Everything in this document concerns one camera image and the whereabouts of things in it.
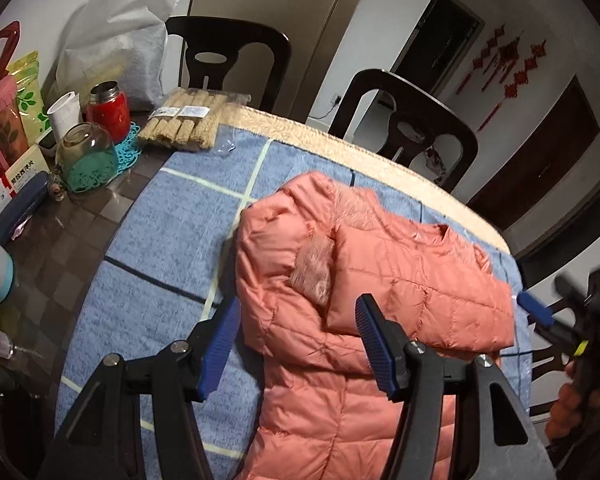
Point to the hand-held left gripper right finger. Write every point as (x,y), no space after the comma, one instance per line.
(375,340)

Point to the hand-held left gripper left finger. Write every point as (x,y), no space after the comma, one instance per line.
(220,345)

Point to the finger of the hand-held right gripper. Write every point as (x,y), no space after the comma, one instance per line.
(536,308)

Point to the pink quilted down jacket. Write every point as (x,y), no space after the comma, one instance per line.
(305,270)

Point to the person's right hand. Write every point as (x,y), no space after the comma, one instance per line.
(567,400)

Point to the blue plaid blanket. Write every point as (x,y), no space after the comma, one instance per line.
(180,220)

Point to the dark wooden door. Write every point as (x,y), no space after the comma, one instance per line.
(540,160)

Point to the clear plastic wrapper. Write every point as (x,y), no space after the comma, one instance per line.
(225,144)

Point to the teal lace coaster mat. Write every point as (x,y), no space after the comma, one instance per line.
(128,152)

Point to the beige snack sticks packet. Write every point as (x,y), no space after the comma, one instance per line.
(205,125)
(162,127)

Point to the small glass jar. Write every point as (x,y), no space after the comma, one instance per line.
(58,192)

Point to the clear glass bowl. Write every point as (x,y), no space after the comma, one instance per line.
(85,150)

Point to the blue glasses case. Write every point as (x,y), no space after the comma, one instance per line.
(20,205)

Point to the dark wooden chair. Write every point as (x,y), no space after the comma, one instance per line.
(275,50)
(360,90)

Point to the red jar metal lid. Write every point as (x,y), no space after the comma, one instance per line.
(107,115)

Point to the white medicine box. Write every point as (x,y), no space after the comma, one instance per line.
(25,167)

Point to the white cup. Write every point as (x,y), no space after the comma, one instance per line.
(65,115)

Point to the green snack packet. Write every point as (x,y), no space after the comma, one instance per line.
(30,95)

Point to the pink plastic jug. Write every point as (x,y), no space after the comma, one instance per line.
(5,115)

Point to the white plastic bag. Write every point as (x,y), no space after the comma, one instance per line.
(120,35)

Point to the white wall socket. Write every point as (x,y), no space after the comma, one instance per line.
(336,98)

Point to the red knot wall decoration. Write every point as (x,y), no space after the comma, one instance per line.
(505,55)

